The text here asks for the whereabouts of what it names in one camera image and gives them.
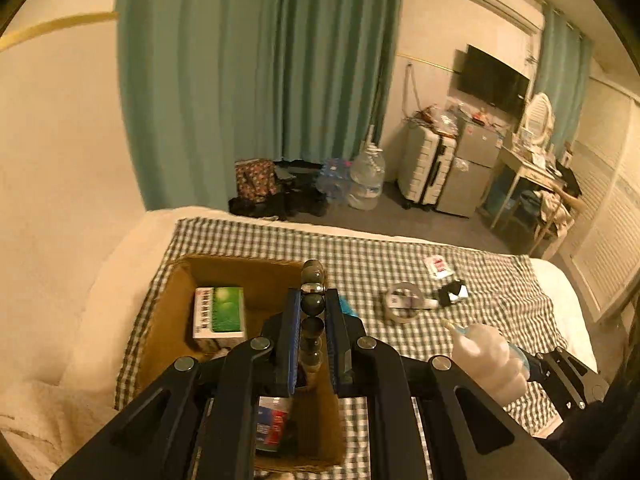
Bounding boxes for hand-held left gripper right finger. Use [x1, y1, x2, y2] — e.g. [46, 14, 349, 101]
[327, 288, 571, 480]

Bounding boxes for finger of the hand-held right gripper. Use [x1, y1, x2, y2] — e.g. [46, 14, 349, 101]
[509, 344, 609, 412]

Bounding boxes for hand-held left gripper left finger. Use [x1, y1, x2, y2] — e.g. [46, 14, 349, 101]
[50, 287, 301, 480]

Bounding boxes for dark bead strand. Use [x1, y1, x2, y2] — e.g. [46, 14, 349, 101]
[301, 259, 327, 391]

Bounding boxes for green and white medicine box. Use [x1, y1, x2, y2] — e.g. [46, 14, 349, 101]
[192, 285, 247, 352]

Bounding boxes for white ribbed squeeze bottle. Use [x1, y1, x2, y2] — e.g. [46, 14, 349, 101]
[442, 321, 531, 403]

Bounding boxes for cardboard box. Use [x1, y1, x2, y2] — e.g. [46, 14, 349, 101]
[116, 255, 347, 471]

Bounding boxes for clear tape roll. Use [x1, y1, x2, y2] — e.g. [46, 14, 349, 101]
[382, 284, 437, 322]

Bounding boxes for red and blue packet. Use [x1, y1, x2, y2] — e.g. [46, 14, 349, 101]
[256, 396, 292, 455]

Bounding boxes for green checked cloth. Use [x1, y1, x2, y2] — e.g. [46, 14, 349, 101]
[115, 217, 598, 480]

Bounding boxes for black and white small item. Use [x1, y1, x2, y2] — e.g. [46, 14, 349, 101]
[439, 282, 469, 307]

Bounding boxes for white sachet with red label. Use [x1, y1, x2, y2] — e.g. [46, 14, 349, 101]
[422, 255, 456, 279]

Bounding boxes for pile of black bags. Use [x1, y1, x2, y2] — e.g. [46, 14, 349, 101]
[229, 160, 328, 221]

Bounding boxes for large clear water jug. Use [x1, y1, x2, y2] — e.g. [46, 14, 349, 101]
[347, 182, 383, 211]
[351, 142, 386, 186]

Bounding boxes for wooden chair with clothes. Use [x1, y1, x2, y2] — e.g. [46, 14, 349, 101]
[520, 187, 576, 256]

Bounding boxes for floral patterned bag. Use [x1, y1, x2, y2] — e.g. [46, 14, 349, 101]
[235, 158, 281, 201]

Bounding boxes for pack of water bottles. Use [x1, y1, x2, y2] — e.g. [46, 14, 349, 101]
[317, 157, 358, 203]

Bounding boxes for white louvred wardrobe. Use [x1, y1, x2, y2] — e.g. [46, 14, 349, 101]
[570, 80, 640, 321]

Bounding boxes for blue bin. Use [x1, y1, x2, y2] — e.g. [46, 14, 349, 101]
[487, 170, 516, 221]

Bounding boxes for white hard suitcase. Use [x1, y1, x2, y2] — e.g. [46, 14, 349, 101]
[397, 120, 458, 208]

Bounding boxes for white dressing desk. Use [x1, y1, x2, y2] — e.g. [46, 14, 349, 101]
[492, 142, 586, 256]

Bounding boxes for grey mini fridge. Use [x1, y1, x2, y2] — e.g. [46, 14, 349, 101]
[437, 115, 511, 219]

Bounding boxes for white oval vanity mirror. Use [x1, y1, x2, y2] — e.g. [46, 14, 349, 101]
[519, 92, 556, 148]

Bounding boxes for wide green curtain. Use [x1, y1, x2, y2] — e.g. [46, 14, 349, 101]
[116, 0, 407, 211]

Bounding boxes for narrow green curtain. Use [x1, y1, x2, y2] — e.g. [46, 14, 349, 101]
[530, 5, 596, 146]

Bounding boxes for black wall television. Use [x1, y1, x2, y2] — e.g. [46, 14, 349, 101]
[456, 45, 531, 113]

